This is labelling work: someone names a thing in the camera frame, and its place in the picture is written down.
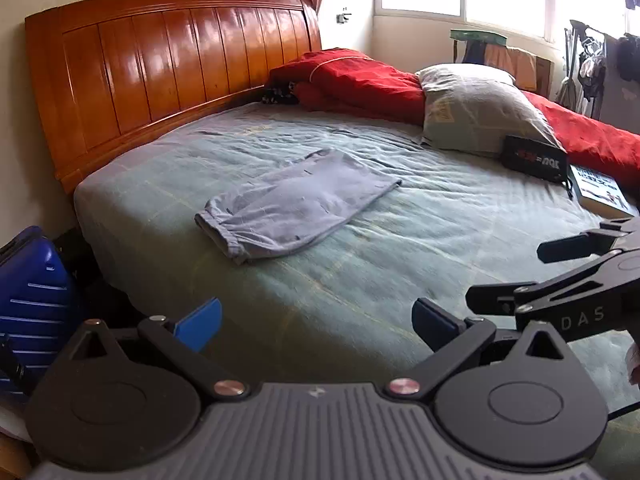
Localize grey garment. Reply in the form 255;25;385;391
194;148;401;264

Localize clothes drying rack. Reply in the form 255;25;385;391
555;20;639;134

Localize person's right hand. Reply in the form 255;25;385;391
625;342;640;387

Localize blue cover book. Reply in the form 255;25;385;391
570;165;638;219

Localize black pencil pouch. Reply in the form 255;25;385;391
499;136;573;200

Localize green bed blanket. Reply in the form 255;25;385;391
72;102;640;480

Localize blue suitcase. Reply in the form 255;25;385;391
1;226;72;401

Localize cardboard box by window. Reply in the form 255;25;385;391
462;40;553;98

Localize grey green pillow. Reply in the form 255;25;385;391
416;64;562;158

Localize green topped box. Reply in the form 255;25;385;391
449;29;508;64

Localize red quilt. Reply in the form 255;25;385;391
262;49;639;191

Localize wooden headboard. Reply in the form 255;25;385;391
25;0;321;194

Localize wall hook fixture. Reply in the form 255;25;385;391
335;8;352;25

